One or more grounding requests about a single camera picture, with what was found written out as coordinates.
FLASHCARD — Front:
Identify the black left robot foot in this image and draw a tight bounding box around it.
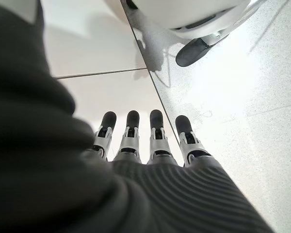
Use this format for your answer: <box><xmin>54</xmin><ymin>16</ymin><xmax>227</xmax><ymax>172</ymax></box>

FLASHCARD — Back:
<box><xmin>176</xmin><ymin>33</ymin><xmax>231</xmax><ymax>67</ymax></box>

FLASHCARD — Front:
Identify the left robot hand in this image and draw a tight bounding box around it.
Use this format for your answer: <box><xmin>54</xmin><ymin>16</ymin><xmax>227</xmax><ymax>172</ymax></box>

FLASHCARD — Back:
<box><xmin>0</xmin><ymin>0</ymin><xmax>275</xmax><ymax>233</ymax></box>

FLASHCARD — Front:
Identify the dark cabinet toe kick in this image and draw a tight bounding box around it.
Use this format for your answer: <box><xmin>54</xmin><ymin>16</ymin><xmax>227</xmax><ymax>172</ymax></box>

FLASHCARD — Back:
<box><xmin>119</xmin><ymin>0</ymin><xmax>182</xmax><ymax>149</ymax></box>

